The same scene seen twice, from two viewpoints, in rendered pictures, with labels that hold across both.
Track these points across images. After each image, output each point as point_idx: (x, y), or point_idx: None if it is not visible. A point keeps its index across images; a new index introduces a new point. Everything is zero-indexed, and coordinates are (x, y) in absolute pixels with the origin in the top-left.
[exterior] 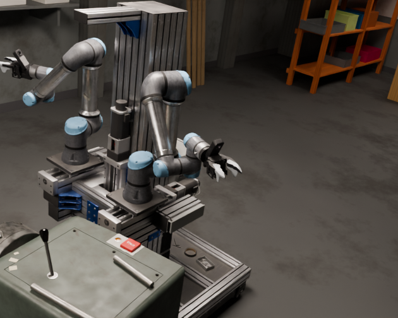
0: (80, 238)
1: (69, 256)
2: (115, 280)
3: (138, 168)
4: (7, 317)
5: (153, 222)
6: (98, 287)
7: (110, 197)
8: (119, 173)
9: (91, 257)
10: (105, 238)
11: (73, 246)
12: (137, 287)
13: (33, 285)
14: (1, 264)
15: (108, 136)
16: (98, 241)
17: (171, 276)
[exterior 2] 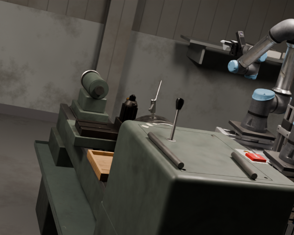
0: (213, 139)
1: (194, 140)
2: (222, 163)
3: None
4: (122, 165)
5: None
6: (203, 158)
7: (267, 152)
8: (286, 143)
9: (212, 148)
10: (235, 147)
11: (203, 139)
12: (239, 173)
13: (150, 132)
14: (138, 122)
15: (288, 105)
16: (227, 146)
17: (280, 184)
